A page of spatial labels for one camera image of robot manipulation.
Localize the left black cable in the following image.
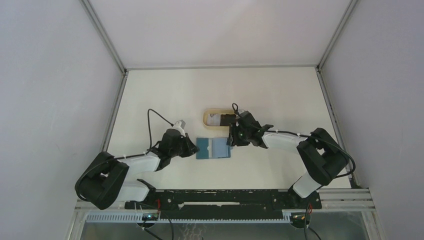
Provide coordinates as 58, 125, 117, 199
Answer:
147, 108, 175, 150

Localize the black cable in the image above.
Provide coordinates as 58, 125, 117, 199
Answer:
147, 108, 175, 150
231, 102, 357, 240

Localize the white toothed cable duct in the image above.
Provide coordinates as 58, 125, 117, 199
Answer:
86, 211, 293, 224

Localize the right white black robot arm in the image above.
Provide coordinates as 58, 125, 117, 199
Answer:
227, 110, 354, 208

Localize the blue card holder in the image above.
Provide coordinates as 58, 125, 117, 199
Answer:
196, 137, 232, 160

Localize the black mounting base plate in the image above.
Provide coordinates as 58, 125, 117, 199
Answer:
124, 188, 323, 221

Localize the beige oval tray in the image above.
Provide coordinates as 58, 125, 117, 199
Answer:
202, 108, 235, 129

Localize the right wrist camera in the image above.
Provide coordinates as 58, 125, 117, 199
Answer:
235, 109, 248, 116

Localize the white card in tray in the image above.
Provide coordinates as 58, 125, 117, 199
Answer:
206, 113, 221, 127

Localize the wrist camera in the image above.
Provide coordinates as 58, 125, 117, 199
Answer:
235, 109, 248, 116
172, 120, 186, 137

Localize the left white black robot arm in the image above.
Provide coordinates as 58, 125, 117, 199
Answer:
74, 128, 199, 210

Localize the black card in tray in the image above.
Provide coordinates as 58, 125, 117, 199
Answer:
219, 114, 236, 127

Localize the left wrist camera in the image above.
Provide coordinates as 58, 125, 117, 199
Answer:
172, 120, 186, 137

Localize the right black cable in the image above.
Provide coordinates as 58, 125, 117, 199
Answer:
231, 102, 357, 240

